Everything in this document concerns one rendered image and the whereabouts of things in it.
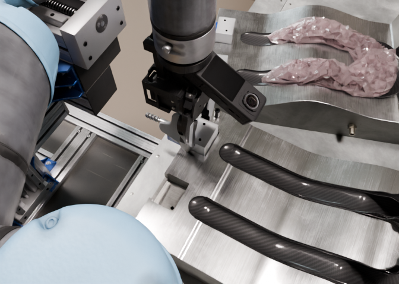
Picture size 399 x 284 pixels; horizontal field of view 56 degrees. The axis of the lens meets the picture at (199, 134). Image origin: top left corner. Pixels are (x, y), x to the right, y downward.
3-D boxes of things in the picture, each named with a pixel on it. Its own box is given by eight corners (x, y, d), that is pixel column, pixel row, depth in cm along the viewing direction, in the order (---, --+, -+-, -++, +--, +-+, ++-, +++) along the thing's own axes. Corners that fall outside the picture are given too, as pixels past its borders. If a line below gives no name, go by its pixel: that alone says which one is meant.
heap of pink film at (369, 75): (259, 91, 74) (265, 64, 67) (268, 27, 83) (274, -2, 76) (396, 111, 71) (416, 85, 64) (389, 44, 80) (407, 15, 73)
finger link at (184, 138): (187, 128, 60) (193, 85, 54) (197, 132, 59) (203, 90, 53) (173, 146, 57) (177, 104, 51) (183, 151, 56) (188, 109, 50)
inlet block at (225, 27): (172, 44, 84) (171, 26, 80) (177, 29, 87) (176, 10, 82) (230, 53, 83) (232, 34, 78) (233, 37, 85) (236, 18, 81)
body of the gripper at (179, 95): (171, 72, 60) (165, 12, 50) (219, 92, 58) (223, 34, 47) (145, 107, 56) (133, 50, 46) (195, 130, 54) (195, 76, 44)
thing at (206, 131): (140, 132, 68) (136, 116, 64) (155, 112, 71) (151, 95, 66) (204, 163, 65) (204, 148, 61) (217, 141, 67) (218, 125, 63)
